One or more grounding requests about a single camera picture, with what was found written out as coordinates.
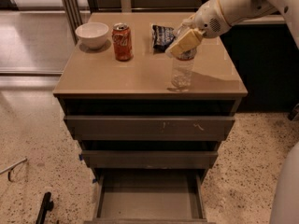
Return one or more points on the dark blue chip bag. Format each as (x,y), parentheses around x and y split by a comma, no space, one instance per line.
(162,37)

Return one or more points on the clear plastic water bottle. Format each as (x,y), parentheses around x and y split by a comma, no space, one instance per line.
(183,65)

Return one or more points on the metal rod on floor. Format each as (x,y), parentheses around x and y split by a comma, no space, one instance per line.
(8,170)

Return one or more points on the metal window frame post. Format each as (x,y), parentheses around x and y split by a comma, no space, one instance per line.
(74,19)

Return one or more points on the middle grey drawer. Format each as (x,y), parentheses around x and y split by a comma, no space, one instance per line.
(149,159)

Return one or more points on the white ceramic bowl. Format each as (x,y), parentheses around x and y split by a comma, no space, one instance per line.
(92,34)

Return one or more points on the black object on floor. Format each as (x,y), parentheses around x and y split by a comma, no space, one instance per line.
(46,206)

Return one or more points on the tan drawer cabinet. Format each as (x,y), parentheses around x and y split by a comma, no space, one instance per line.
(94,83)

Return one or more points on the top grey drawer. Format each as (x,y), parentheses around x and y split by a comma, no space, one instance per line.
(147,128)

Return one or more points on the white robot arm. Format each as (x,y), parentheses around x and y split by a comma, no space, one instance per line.
(285,207)

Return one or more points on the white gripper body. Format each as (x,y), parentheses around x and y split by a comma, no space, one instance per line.
(209,19)

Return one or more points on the orange soda can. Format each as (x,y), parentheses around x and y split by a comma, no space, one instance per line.
(122,41)

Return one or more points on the grey drawer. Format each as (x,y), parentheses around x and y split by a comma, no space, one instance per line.
(149,159)
(147,128)

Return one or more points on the open bottom drawer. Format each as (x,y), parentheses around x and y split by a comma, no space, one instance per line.
(137,196)

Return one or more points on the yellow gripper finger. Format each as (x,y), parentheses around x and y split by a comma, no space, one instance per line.
(187,40)

